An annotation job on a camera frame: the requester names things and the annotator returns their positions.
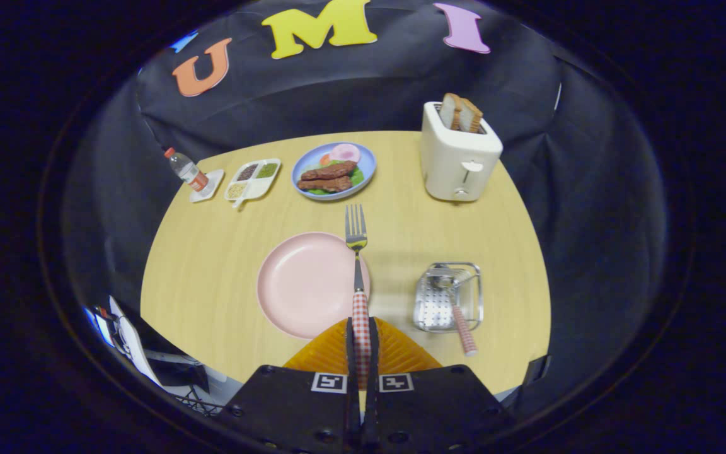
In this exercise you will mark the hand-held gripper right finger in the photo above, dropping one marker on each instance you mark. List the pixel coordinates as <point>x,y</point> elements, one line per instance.
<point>374,353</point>

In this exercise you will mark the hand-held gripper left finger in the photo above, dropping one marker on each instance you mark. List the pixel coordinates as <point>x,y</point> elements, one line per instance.
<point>349,353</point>

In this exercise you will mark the small perforated metal tray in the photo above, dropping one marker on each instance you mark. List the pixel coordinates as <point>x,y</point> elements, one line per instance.
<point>429,309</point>

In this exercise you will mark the pink round plate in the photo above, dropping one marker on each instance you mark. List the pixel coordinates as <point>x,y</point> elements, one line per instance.
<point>306,284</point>

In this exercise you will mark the brown sausage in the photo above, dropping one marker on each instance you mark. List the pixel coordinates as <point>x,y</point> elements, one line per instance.
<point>330,170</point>
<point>325,184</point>

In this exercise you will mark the green lettuce leaf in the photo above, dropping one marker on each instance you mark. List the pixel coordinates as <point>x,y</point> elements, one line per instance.
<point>357,178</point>

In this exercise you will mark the blue round plate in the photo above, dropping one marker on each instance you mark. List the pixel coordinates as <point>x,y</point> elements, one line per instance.
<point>368,165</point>

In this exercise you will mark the white divided seasoning dish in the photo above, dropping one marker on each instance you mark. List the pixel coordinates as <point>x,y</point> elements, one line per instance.
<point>256,180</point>

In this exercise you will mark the pink ham slice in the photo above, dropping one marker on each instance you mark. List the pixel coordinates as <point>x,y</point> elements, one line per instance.
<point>345,152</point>

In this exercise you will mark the white toaster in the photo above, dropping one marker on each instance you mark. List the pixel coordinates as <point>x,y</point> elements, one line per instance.
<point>457,167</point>

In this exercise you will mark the white flat panel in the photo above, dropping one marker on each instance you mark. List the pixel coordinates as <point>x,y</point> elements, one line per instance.
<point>133,343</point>

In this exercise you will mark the white square coaster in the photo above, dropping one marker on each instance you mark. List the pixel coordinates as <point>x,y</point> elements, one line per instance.
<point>213,183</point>

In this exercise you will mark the clear bottle with red label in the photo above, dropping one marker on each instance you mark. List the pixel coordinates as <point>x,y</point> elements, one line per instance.
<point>186,169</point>

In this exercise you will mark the brown toast slice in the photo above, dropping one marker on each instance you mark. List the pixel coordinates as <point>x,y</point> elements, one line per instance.
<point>450,111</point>
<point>472,116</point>

